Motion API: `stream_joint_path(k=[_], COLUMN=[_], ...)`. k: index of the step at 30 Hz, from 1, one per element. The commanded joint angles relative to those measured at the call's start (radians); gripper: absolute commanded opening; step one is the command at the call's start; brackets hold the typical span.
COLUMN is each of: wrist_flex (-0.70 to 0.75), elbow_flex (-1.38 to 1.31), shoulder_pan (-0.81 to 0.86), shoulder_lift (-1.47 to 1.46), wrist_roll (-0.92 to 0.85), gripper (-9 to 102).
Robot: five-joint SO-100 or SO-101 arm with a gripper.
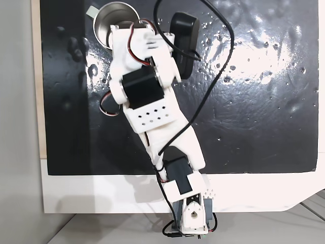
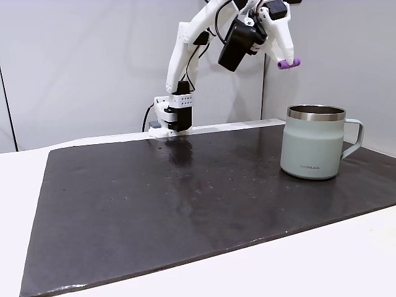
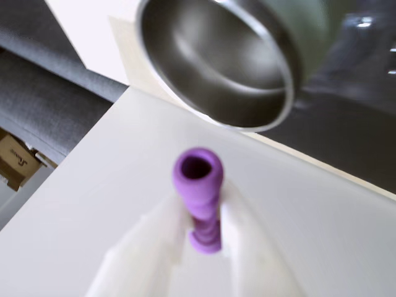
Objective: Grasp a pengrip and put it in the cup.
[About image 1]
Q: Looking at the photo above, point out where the red black servo wire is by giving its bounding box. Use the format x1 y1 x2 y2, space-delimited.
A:
100 90 123 117

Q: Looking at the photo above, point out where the black camera cable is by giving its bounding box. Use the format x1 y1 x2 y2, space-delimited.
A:
155 0 235 157

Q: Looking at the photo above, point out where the white base board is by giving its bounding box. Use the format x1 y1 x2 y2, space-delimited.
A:
40 158 325 215

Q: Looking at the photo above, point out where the pale green steel mug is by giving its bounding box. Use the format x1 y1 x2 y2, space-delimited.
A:
85 2 141 51

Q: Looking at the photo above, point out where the black mat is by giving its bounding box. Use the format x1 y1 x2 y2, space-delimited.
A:
39 0 320 176

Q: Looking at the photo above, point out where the black camera box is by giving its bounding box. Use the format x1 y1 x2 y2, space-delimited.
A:
169 12 201 80

